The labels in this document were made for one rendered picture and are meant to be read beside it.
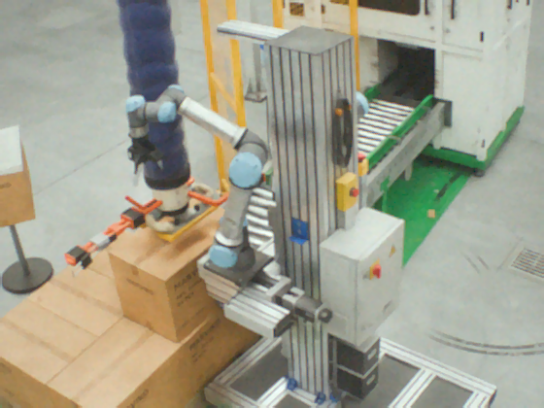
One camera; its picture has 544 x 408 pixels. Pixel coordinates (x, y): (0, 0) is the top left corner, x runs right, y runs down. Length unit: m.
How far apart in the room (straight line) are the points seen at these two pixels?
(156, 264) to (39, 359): 0.81
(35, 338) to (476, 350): 2.47
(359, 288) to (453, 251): 2.13
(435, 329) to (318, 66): 2.21
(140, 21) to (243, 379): 1.91
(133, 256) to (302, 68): 1.35
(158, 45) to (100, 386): 1.59
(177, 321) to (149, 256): 0.33
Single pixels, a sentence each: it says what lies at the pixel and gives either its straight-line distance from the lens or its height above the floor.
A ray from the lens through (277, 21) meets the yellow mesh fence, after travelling 4.74.
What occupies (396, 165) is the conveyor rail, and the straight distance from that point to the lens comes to 4.96.
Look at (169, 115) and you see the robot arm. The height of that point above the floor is 1.82.
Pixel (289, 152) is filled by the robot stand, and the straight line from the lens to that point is 2.90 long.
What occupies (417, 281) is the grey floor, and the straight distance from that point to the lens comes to 4.75.
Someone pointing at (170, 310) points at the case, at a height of 0.76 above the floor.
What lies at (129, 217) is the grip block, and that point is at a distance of 3.35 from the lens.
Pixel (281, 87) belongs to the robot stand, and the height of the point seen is 1.86.
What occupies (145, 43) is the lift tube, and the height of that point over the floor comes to 1.99.
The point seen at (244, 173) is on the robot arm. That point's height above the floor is 1.61.
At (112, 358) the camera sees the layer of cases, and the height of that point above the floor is 0.54.
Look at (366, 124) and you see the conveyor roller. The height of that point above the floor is 0.52.
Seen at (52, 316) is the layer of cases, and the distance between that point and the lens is 3.95.
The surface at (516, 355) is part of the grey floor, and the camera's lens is 4.32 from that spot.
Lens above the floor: 2.99
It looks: 33 degrees down
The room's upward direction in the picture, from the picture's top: 5 degrees counter-clockwise
